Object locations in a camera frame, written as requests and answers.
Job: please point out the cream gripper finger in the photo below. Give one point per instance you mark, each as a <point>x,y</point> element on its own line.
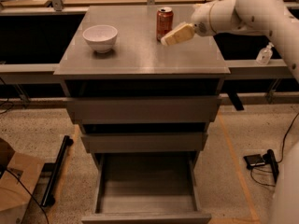
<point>183,32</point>

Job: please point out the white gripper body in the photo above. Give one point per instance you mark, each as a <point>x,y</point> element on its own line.
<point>201,20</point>

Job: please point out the red coke can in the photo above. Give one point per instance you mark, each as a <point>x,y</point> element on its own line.
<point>164,21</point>

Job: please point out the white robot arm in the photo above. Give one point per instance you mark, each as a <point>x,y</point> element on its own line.
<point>272,19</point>

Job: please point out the grey drawer cabinet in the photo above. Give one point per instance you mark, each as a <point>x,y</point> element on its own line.
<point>129,93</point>

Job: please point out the grey top drawer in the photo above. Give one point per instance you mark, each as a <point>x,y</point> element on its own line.
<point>141,110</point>

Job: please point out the grey middle drawer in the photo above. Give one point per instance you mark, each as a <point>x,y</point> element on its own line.
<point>143,142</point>

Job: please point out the grey open bottom drawer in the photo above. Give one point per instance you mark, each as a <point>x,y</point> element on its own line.
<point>146,188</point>

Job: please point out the clear sanitizer pump bottle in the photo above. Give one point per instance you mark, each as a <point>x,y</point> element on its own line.
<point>265,54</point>

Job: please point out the white ceramic bowl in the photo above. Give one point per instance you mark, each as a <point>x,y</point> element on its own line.
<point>101,38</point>

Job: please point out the black power adapter box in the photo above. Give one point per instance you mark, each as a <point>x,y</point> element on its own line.
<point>253,161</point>

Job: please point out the black bar right floor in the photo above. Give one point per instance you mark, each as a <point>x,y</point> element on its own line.
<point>270,159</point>

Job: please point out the black bar floor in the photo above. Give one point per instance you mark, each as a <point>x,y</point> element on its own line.
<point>53,168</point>
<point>270,159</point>

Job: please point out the brown cardboard box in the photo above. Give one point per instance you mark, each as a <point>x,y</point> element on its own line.
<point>17,182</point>

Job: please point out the black bar left floor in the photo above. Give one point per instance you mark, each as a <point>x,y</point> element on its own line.
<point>53,168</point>

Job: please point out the grey metal rail frame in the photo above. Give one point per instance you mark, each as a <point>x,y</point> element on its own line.
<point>31,69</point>

